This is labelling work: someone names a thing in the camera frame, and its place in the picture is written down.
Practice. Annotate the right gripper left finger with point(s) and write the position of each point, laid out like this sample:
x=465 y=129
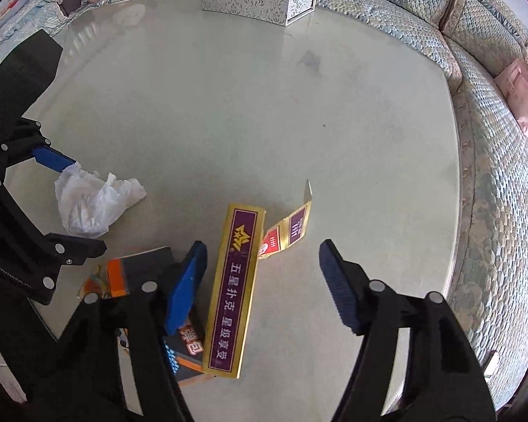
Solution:
x=89 y=386

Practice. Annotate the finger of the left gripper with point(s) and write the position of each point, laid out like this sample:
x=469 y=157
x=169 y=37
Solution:
x=52 y=159
x=71 y=250

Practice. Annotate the white tissue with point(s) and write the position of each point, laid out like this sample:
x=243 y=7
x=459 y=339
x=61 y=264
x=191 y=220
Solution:
x=89 y=205

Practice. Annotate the yellow candy wrapper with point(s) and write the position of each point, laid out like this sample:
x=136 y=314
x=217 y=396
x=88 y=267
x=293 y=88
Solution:
x=96 y=282

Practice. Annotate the black orange small box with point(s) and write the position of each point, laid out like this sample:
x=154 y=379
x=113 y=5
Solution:
x=175 y=284

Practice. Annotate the gold purple playing card box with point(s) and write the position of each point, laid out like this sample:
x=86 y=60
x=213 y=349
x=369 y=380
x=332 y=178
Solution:
x=231 y=301

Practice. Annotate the flattened red gold packet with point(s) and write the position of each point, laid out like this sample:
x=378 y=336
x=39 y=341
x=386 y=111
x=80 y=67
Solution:
x=289 y=230

